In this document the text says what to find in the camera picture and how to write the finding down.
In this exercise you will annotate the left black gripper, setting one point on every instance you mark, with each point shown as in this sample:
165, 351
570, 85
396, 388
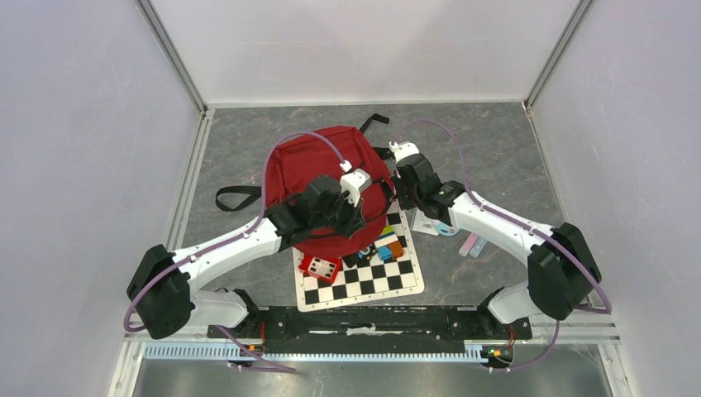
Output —
355, 222

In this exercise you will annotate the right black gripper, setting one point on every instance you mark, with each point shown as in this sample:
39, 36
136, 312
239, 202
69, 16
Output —
404, 202

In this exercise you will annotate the correction tape blister pack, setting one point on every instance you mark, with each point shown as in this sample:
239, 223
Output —
423, 224

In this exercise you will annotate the red backpack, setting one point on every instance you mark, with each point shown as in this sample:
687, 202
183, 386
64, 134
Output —
296, 165

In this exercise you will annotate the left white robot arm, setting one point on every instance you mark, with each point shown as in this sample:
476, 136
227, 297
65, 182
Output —
165, 291

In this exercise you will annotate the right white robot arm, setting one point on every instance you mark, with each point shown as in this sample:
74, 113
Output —
561, 272

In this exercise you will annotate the black toy block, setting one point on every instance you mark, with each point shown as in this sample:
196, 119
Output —
363, 256

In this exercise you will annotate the red toy block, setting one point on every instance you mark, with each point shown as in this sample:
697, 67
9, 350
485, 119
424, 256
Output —
321, 269

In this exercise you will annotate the orange toy block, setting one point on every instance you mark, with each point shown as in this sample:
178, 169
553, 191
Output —
395, 250

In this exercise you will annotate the blue toy block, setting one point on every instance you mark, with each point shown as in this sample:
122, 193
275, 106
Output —
384, 253

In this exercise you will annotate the pink highlighter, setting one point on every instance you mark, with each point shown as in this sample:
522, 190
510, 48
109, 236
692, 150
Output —
467, 245

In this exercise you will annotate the blue highlighter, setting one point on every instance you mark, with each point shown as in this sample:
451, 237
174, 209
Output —
478, 246

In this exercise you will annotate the black white chessboard mat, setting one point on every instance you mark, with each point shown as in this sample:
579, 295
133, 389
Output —
367, 281

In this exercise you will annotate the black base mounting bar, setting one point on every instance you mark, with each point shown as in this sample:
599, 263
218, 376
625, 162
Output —
376, 330

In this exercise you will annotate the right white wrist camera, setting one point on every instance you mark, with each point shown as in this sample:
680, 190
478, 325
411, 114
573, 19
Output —
401, 151

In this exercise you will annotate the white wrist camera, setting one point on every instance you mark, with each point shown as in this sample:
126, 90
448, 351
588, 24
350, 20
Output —
353, 182
401, 151

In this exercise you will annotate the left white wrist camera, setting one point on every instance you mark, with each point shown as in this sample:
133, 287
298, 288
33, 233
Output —
353, 182

